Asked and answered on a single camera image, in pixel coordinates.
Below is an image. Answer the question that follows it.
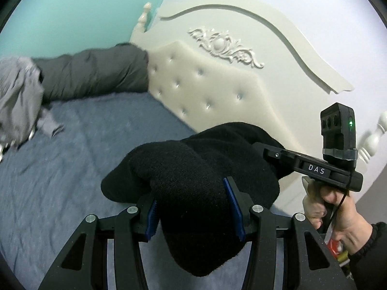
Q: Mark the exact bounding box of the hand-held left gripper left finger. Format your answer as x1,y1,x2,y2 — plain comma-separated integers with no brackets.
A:
38,192,158,290

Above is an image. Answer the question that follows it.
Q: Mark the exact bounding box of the dark grey rolled duvet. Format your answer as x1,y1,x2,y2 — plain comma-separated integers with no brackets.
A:
32,43,151,102

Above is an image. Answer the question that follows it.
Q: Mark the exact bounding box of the blue-grey bed sheet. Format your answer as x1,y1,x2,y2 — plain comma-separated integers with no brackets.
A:
0,92,291,290

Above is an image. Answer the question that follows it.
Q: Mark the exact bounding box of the thin black cable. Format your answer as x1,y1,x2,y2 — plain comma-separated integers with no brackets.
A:
331,149,357,239

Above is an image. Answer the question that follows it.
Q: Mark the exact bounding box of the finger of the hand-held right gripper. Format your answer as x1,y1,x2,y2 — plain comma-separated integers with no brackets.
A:
252,141,298,173

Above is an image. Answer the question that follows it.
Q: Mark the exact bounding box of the black sweater with white trim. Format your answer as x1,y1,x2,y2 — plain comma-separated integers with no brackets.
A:
101,122,295,277

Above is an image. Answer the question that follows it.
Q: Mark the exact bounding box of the grey garment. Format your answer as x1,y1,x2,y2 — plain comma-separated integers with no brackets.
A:
0,55,65,152

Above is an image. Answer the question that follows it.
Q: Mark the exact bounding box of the colourful patterned cloth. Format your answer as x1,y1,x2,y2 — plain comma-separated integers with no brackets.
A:
327,237,351,268

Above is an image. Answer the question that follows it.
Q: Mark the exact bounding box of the person's right hand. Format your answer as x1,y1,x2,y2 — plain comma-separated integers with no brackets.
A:
302,177,374,256

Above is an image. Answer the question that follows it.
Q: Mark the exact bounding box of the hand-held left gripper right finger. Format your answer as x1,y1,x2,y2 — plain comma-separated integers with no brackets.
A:
223,177,356,290

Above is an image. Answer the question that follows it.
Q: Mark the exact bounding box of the cream tufted headboard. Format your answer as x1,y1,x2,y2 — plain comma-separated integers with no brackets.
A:
130,0,387,200

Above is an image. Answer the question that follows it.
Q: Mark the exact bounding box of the person's right forearm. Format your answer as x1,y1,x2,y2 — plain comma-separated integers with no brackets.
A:
348,222,387,281

